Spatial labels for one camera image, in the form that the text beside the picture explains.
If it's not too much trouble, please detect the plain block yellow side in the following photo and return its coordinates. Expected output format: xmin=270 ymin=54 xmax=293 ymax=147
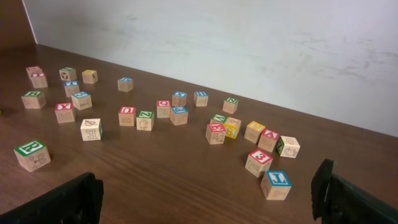
xmin=224 ymin=117 xmax=241 ymax=139

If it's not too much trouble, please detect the red I block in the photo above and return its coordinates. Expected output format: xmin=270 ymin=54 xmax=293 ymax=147
xmin=30 ymin=73 xmax=48 ymax=88

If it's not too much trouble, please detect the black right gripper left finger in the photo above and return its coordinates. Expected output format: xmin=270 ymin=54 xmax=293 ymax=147
xmin=1 ymin=172 xmax=104 ymax=224

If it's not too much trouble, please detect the yellow top block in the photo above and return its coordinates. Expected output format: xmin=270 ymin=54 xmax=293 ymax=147
xmin=82 ymin=70 xmax=98 ymax=84

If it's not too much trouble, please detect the green R block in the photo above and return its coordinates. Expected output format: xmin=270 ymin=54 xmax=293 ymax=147
xmin=14 ymin=140 xmax=51 ymax=172

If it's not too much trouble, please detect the green B block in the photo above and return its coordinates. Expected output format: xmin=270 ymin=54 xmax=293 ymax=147
xmin=21 ymin=91 xmax=46 ymax=109

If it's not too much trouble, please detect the red 6 block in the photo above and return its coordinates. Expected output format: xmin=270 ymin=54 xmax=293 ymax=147
xmin=26 ymin=66 xmax=42 ymax=78

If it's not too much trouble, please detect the green N block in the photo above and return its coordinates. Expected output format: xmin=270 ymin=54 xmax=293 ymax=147
xmin=223 ymin=97 xmax=239 ymax=114

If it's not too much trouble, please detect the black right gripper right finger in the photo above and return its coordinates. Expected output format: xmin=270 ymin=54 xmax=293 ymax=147
xmin=311 ymin=159 xmax=397 ymax=224

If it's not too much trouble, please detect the green block with picture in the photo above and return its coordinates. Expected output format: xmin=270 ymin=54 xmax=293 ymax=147
xmin=59 ymin=67 xmax=77 ymax=81

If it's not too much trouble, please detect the red Y block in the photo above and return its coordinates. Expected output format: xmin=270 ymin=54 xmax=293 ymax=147
xmin=55 ymin=103 xmax=76 ymax=124

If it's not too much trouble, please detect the plain leaf block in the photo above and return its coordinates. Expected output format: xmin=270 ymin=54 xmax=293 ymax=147
xmin=80 ymin=118 xmax=103 ymax=141

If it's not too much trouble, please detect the green Z block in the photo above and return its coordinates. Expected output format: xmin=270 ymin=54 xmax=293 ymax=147
xmin=136 ymin=111 xmax=154 ymax=131

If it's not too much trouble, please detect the blue P block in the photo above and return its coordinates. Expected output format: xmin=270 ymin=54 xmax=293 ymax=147
xmin=170 ymin=106 xmax=188 ymax=126

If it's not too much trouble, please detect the plain block green side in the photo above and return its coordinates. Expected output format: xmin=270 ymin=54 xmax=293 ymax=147
xmin=277 ymin=136 xmax=300 ymax=158

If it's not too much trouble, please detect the red 3 block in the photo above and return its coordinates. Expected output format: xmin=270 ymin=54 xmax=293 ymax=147
xmin=245 ymin=149 xmax=273 ymax=177

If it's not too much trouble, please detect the blue T block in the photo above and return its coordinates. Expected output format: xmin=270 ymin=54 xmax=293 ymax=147
xmin=63 ymin=80 xmax=80 ymax=97

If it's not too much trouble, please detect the blue J block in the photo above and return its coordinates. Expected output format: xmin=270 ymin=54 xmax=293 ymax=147
xmin=261 ymin=170 xmax=292 ymax=200

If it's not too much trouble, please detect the blue 5 block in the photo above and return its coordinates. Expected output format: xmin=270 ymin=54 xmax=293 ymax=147
xmin=71 ymin=91 xmax=92 ymax=110

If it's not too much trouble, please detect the blue D block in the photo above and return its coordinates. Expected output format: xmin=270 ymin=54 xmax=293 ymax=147
xmin=118 ymin=77 xmax=133 ymax=92

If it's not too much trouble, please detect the red A block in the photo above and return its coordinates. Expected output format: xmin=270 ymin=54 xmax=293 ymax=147
xmin=257 ymin=129 xmax=280 ymax=152

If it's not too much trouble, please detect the red Q block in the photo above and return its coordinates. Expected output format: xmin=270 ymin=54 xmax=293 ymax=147
xmin=157 ymin=100 xmax=171 ymax=118

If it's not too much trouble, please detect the blue X block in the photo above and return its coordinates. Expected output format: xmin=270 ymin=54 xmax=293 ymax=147
xmin=172 ymin=91 xmax=187 ymax=107

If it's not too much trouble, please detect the red E block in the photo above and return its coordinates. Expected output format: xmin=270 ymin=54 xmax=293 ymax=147
xmin=205 ymin=123 xmax=226 ymax=144

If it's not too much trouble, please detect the green V block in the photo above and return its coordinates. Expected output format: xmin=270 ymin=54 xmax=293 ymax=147
xmin=210 ymin=114 xmax=228 ymax=124

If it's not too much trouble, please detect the red U block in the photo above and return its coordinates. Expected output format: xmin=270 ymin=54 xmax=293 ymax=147
xmin=118 ymin=106 xmax=136 ymax=126

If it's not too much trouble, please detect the blue H block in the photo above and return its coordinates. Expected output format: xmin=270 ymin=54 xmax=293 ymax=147
xmin=193 ymin=91 xmax=208 ymax=107

